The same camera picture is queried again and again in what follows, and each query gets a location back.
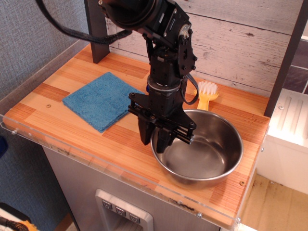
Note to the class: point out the orange object bottom left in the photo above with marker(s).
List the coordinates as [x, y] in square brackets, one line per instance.
[18, 226]

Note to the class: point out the silver dispenser panel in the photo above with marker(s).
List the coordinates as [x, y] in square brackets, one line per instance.
[119, 215]

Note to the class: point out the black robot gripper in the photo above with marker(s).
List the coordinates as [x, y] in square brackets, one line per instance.
[162, 108]

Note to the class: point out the dark grey post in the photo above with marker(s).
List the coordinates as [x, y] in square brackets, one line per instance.
[288, 58]
[97, 28]

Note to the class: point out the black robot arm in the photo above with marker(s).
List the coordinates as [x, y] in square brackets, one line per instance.
[167, 30]

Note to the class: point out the stainless steel pot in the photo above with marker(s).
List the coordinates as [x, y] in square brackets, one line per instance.
[215, 152]

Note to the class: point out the white toy sink unit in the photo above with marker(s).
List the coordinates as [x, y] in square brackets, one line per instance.
[284, 155]

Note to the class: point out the grey toy fridge cabinet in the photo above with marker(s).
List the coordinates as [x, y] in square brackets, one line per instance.
[79, 183]

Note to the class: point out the yellow dish brush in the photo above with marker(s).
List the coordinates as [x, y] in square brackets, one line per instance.
[207, 92]

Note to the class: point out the dark grey left post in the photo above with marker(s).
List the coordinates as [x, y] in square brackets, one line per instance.
[97, 28]

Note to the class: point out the dark grey right post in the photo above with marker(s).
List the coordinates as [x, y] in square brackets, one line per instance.
[288, 58]

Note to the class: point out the clear acrylic front guard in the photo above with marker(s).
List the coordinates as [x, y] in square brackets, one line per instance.
[119, 151]

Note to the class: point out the blue folded cloth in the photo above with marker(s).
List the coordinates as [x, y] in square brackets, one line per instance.
[102, 102]

